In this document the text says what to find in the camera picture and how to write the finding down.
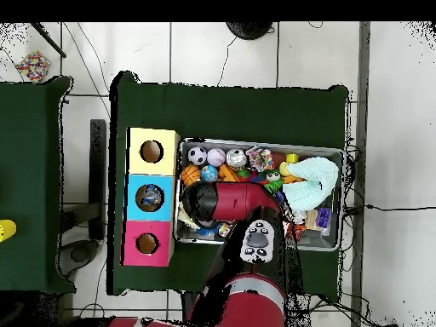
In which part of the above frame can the small orange basketball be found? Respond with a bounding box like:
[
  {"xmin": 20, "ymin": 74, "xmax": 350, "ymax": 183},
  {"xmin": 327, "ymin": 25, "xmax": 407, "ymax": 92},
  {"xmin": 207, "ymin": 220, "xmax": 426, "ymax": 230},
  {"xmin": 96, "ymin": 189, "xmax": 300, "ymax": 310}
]
[{"xmin": 181, "ymin": 165, "xmax": 202, "ymax": 186}]

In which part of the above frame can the small baseball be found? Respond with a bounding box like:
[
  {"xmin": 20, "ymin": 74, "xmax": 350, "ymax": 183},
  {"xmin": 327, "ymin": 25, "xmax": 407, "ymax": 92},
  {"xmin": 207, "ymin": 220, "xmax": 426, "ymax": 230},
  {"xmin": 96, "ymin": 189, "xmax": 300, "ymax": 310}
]
[{"xmin": 206, "ymin": 147, "xmax": 227, "ymax": 168}]

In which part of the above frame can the clear plastic packet blue label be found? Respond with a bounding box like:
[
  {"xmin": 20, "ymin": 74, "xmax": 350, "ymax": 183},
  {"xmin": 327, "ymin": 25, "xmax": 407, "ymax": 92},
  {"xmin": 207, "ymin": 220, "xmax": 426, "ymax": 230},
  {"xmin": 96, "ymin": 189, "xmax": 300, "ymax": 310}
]
[{"xmin": 137, "ymin": 190, "xmax": 159, "ymax": 212}]

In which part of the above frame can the wooden box with three holes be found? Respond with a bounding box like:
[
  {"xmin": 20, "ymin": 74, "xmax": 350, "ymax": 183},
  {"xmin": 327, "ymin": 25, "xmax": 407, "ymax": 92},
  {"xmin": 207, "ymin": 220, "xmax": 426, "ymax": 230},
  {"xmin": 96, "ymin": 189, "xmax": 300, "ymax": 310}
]
[{"xmin": 122, "ymin": 126, "xmax": 181, "ymax": 268}]

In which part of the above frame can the mint green cloth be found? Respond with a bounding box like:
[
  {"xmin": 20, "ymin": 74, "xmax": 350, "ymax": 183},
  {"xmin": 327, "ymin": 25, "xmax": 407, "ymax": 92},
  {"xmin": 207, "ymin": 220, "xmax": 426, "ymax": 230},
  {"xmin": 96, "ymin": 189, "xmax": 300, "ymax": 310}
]
[{"xmin": 282, "ymin": 156, "xmax": 341, "ymax": 212}]

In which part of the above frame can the black round stand base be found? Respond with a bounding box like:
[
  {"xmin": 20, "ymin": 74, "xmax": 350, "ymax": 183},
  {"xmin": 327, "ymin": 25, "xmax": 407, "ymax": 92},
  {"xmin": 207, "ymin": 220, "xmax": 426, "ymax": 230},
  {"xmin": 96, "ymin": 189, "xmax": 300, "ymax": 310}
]
[{"xmin": 226, "ymin": 21, "xmax": 275, "ymax": 41}]

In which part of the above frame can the globe print ball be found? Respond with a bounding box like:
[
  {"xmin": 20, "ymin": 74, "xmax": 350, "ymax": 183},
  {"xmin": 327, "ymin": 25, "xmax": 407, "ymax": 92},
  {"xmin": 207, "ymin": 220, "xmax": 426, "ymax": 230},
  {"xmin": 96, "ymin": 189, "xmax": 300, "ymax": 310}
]
[{"xmin": 200, "ymin": 165, "xmax": 219, "ymax": 184}]

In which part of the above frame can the dark green table cloth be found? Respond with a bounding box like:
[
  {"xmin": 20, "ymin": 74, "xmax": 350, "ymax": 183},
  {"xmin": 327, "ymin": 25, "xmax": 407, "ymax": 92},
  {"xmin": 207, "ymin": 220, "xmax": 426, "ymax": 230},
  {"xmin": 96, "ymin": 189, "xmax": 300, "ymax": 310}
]
[{"xmin": 107, "ymin": 71, "xmax": 350, "ymax": 301}]

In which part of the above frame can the green covered side table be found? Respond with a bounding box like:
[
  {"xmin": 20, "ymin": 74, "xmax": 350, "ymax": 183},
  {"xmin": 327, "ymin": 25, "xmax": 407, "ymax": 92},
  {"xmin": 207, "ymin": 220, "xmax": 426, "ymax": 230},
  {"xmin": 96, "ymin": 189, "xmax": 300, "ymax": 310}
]
[{"xmin": 0, "ymin": 76, "xmax": 74, "ymax": 295}]

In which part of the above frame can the colourful patterned cloth pouch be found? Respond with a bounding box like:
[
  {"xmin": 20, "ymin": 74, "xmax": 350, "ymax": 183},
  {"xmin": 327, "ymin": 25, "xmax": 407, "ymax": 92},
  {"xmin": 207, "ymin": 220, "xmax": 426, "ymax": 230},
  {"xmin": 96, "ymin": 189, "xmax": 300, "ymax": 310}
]
[{"xmin": 244, "ymin": 146, "xmax": 276, "ymax": 174}]

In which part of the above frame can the shallow clear mesh bin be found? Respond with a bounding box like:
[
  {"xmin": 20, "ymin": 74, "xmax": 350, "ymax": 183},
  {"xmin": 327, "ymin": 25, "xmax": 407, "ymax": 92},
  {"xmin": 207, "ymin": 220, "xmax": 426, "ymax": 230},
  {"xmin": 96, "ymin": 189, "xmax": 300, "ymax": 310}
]
[{"xmin": 175, "ymin": 138, "xmax": 345, "ymax": 253}]

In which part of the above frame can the small soccer ball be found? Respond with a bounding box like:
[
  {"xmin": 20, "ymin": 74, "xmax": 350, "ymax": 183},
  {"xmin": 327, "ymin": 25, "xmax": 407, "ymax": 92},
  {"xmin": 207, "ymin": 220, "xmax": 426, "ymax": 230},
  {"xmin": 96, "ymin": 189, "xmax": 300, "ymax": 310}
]
[{"xmin": 186, "ymin": 146, "xmax": 209, "ymax": 167}]

